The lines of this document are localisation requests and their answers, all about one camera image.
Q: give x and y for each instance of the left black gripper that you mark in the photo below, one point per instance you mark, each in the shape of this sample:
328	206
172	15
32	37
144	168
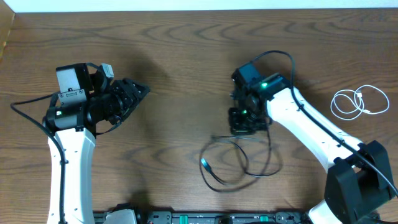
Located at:
130	94

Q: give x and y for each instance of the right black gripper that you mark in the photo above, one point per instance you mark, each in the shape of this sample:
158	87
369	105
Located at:
239	128

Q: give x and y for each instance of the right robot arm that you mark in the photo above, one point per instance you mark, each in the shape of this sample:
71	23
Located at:
359	178

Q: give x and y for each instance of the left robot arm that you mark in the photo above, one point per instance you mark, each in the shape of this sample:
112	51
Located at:
88	94

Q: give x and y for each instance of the cardboard piece at edge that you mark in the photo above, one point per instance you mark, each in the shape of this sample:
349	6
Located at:
7	20

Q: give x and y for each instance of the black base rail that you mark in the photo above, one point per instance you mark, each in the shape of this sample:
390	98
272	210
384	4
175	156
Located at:
127	213

